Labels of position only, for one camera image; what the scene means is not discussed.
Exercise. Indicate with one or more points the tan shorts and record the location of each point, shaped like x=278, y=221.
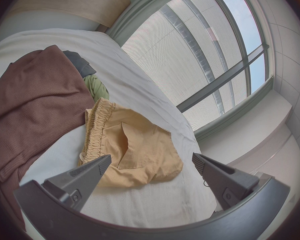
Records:
x=140, y=146

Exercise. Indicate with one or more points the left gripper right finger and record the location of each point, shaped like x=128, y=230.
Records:
x=218, y=181

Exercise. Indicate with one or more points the black garment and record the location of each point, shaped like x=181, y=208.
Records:
x=80, y=64

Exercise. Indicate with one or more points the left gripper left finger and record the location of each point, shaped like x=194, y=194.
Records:
x=86, y=179

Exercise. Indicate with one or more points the bed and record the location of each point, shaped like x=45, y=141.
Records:
x=130, y=79

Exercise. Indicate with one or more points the green garment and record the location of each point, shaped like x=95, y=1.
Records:
x=97, y=90

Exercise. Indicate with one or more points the brown garment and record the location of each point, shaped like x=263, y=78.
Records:
x=40, y=96

